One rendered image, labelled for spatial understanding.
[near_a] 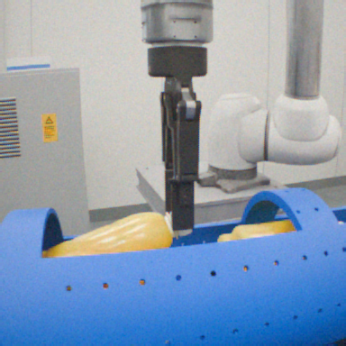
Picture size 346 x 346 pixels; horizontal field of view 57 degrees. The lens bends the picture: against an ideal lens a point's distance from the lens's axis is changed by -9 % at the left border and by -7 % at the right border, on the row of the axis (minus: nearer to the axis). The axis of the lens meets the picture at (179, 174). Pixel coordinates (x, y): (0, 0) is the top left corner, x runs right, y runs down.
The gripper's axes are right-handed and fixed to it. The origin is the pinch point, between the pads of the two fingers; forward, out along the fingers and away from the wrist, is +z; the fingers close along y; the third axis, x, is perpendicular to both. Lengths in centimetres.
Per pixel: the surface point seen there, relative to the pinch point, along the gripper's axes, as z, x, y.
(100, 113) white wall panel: 19, -11, -266
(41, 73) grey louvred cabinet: -19, -40, -136
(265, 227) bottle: 5.7, 13.3, 0.4
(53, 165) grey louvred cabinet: 29, -37, -135
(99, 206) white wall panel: 107, -18, -266
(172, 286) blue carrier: 6.5, -3.2, 10.6
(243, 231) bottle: 5.7, 9.6, 0.7
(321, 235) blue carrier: 4.2, 18.3, 8.1
